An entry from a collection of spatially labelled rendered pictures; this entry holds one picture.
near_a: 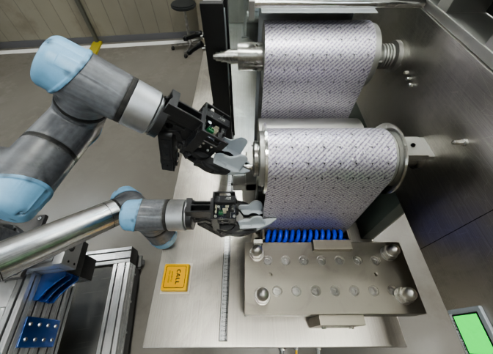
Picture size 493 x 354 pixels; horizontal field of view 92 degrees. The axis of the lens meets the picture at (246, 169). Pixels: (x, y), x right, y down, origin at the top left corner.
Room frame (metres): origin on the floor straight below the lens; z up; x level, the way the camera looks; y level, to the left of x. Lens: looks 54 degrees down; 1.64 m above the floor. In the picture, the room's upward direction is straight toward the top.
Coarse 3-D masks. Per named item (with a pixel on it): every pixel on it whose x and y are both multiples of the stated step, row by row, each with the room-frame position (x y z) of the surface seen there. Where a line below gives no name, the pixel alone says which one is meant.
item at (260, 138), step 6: (258, 132) 0.35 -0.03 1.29; (258, 138) 0.34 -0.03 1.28; (264, 144) 0.30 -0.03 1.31; (396, 144) 0.30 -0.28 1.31; (264, 150) 0.29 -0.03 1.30; (396, 150) 0.29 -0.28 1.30; (264, 156) 0.28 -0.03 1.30; (264, 162) 0.27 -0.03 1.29; (264, 168) 0.26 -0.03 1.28; (396, 168) 0.26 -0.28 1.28; (258, 180) 0.27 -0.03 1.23
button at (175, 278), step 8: (168, 264) 0.19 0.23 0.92; (176, 264) 0.19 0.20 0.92; (184, 264) 0.19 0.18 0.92; (168, 272) 0.16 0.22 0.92; (176, 272) 0.16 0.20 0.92; (184, 272) 0.16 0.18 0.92; (168, 280) 0.14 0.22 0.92; (176, 280) 0.14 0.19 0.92; (184, 280) 0.14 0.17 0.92; (168, 288) 0.12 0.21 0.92; (176, 288) 0.12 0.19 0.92; (184, 288) 0.12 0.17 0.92
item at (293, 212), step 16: (272, 208) 0.25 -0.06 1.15; (288, 208) 0.25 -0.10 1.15; (304, 208) 0.25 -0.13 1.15; (320, 208) 0.25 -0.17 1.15; (336, 208) 0.25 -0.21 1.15; (352, 208) 0.25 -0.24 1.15; (272, 224) 0.25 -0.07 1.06; (288, 224) 0.25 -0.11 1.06; (304, 224) 0.25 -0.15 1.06; (320, 224) 0.25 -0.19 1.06; (336, 224) 0.25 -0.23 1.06
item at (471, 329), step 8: (456, 320) 0.03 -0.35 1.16; (464, 320) 0.03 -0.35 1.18; (472, 320) 0.03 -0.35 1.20; (464, 328) 0.02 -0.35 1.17; (472, 328) 0.02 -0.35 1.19; (480, 328) 0.02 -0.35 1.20; (464, 336) 0.01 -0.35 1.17; (472, 336) 0.01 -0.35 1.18; (480, 336) 0.01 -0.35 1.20; (472, 344) 0.00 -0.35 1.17; (480, 344) 0.00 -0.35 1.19; (488, 344) 0.00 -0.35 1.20; (472, 352) -0.01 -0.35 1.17; (480, 352) -0.01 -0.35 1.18; (488, 352) -0.01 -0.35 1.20
